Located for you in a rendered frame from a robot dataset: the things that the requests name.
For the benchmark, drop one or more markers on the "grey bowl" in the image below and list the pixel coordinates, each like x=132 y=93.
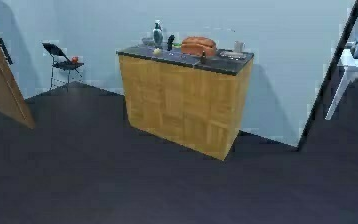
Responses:
x=147 y=41

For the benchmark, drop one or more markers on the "grey spray bottle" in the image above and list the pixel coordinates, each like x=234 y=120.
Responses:
x=157 y=35

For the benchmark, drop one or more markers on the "grey mug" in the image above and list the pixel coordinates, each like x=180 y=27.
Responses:
x=239 y=46

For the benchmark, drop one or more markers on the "red apple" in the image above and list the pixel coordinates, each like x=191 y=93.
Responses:
x=74 y=59

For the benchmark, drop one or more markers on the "black folding chair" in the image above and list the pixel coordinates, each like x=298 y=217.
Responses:
x=62 y=63

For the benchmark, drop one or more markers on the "brown wooden room door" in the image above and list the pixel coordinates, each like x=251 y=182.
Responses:
x=3 y=86

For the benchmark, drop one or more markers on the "green small item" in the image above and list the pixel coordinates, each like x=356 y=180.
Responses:
x=177 y=45

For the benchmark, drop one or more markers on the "white table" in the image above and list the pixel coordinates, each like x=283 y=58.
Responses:
x=345 y=71

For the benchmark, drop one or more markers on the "pale yellow round fruit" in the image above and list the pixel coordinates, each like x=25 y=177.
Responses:
x=157 y=51

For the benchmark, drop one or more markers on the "black pepper mill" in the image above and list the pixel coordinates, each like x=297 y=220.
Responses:
x=170 y=42

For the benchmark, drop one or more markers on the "grey flat plate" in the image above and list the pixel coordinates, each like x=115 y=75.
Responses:
x=233 y=54

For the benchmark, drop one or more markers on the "small dark bottle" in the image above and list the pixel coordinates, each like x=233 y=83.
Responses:
x=203 y=58

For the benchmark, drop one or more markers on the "wooden cabinet with dark top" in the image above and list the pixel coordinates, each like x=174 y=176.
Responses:
x=183 y=103

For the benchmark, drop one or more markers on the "brown bread loaf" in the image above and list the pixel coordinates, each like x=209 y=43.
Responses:
x=198 y=46

